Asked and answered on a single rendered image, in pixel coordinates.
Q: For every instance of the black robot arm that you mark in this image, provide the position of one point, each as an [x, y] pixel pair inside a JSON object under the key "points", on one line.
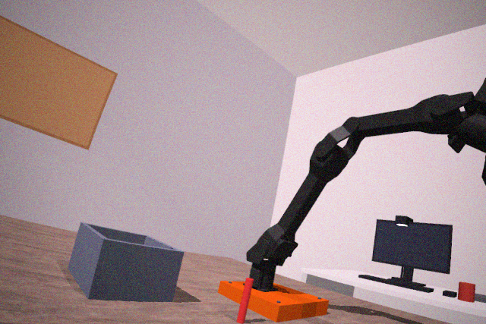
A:
{"points": [[439, 114]]}

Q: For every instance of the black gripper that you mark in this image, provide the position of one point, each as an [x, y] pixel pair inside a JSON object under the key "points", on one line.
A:
{"points": [[483, 147]]}

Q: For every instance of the red peg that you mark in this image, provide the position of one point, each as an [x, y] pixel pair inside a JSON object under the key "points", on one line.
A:
{"points": [[244, 301]]}

